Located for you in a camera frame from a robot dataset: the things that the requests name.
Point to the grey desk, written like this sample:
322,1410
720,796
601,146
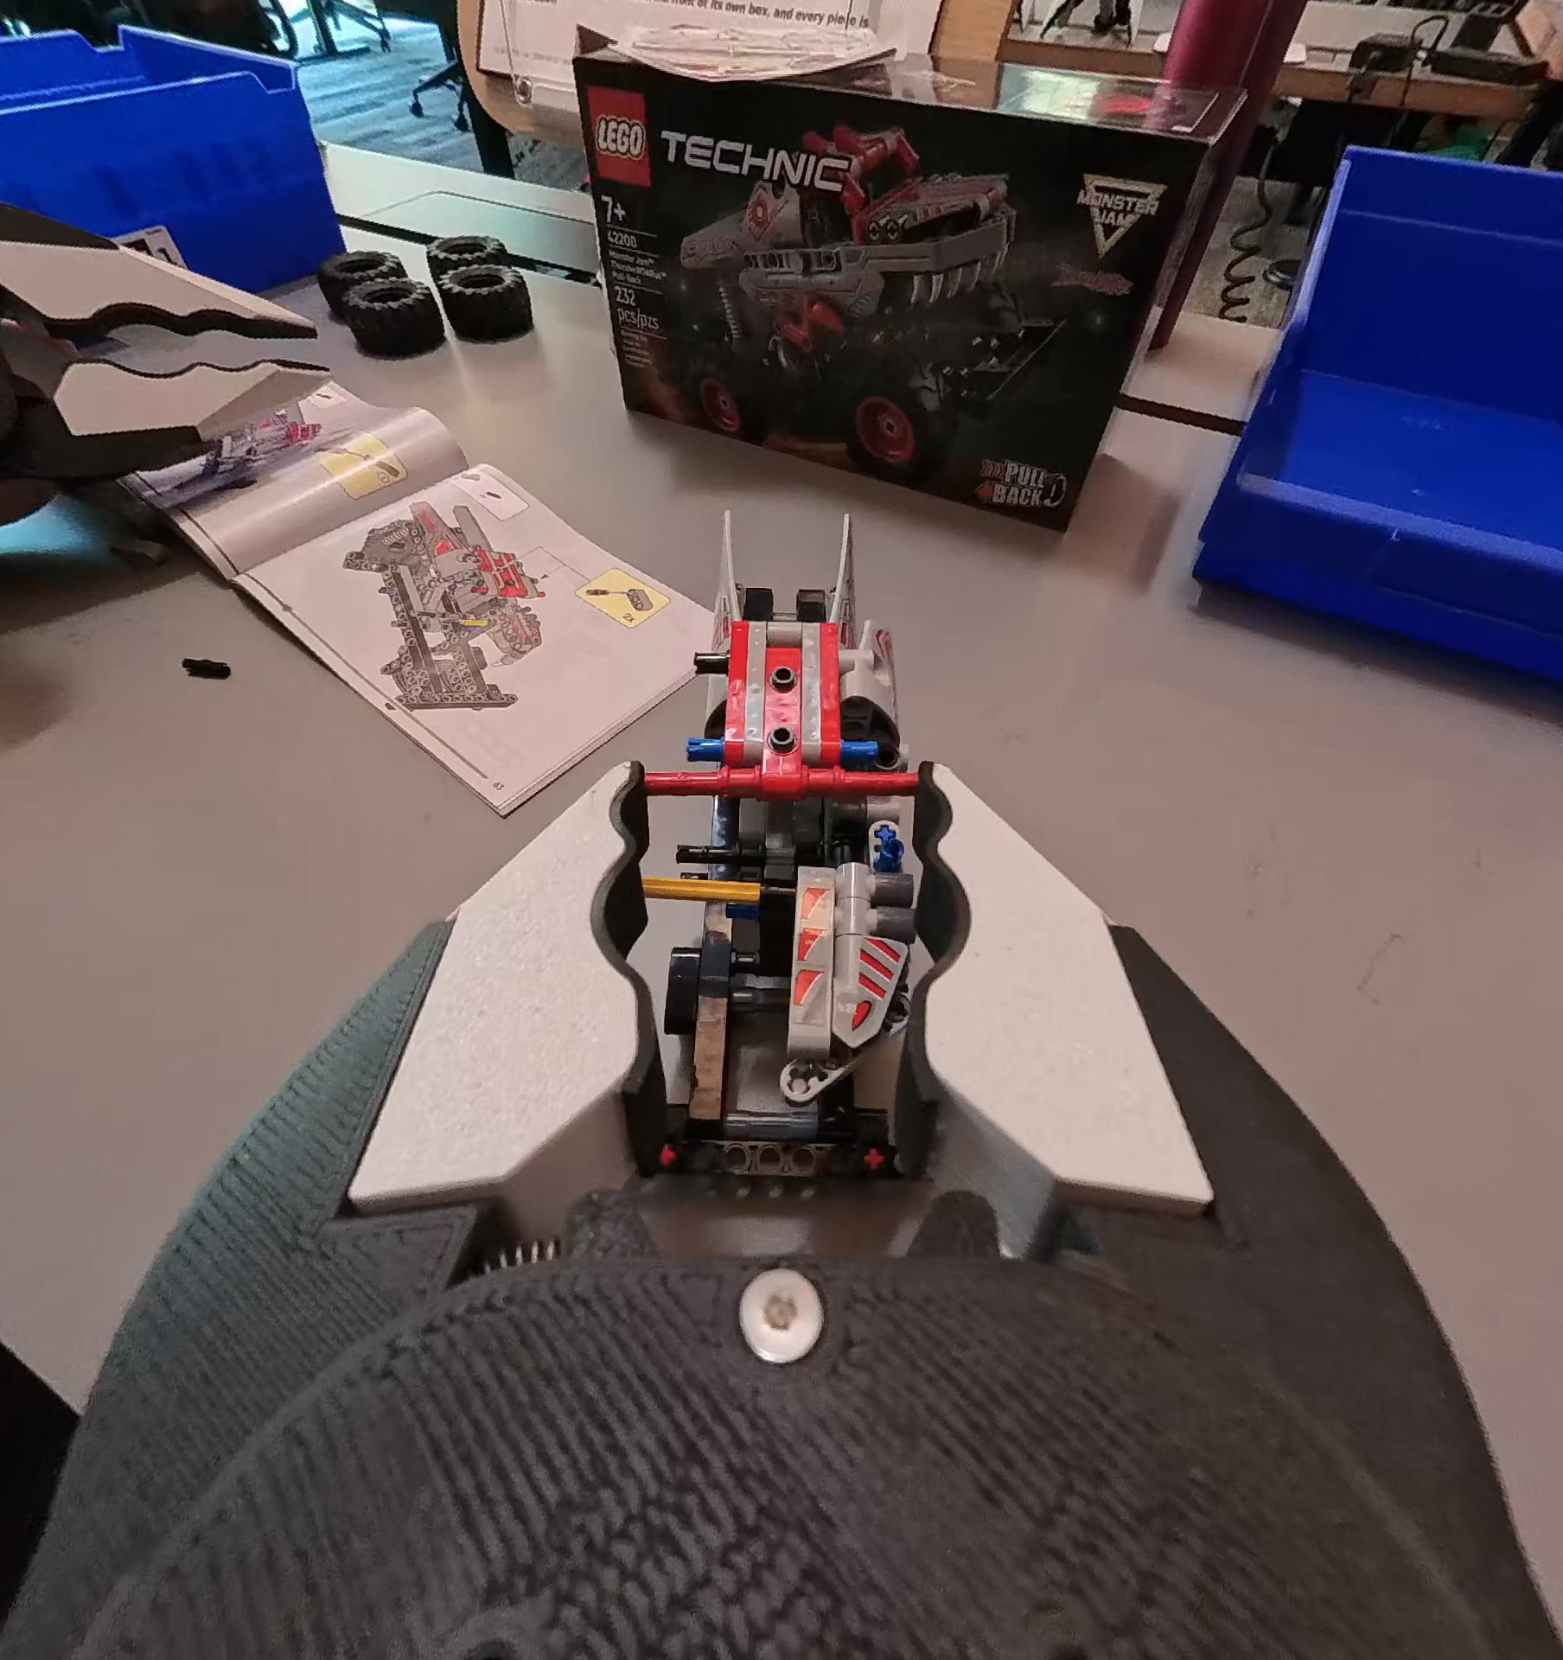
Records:
1184,803

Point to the black toy set box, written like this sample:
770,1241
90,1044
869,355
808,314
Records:
965,155

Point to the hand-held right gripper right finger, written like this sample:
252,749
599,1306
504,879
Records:
1055,1037

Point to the toy brick truck model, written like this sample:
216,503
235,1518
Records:
783,701

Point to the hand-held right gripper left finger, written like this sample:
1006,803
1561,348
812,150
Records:
496,1025

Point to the blue storage bin with tag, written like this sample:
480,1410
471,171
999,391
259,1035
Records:
147,155

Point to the plain blue storage bin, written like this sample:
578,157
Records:
1404,454

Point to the open instruction booklet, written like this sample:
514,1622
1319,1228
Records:
561,648

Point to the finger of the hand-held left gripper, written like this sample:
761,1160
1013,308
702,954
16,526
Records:
160,409
135,285

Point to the wooden background table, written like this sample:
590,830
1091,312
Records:
1379,79

